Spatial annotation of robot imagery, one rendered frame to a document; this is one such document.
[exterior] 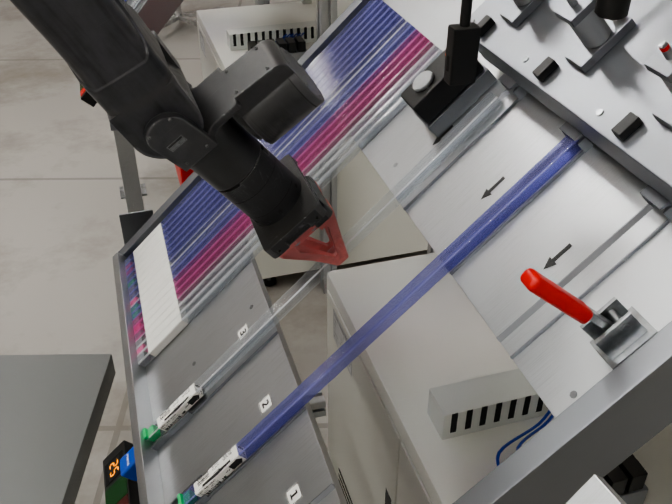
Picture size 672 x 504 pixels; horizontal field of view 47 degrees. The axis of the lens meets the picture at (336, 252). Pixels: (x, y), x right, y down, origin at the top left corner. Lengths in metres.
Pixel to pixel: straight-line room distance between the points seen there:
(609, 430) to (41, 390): 0.82
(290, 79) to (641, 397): 0.35
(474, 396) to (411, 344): 0.17
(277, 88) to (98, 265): 1.86
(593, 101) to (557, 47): 0.08
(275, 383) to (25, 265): 1.82
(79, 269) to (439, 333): 1.51
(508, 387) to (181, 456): 0.42
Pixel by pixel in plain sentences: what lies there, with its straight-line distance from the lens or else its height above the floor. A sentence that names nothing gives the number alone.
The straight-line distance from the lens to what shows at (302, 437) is 0.70.
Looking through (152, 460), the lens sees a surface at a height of 0.73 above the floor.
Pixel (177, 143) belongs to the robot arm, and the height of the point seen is 1.10.
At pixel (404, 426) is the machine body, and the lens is 1.01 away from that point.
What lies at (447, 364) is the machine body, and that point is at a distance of 1.10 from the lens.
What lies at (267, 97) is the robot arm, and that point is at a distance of 0.63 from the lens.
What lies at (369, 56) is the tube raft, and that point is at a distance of 0.95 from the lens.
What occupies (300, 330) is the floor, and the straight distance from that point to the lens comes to 2.10.
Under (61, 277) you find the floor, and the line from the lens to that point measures 2.43.
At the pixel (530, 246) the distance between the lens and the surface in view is 0.63.
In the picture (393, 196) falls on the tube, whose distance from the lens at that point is 0.75.
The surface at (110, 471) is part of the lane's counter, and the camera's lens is 0.95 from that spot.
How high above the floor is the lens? 1.36
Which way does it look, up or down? 35 degrees down
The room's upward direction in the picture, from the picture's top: straight up
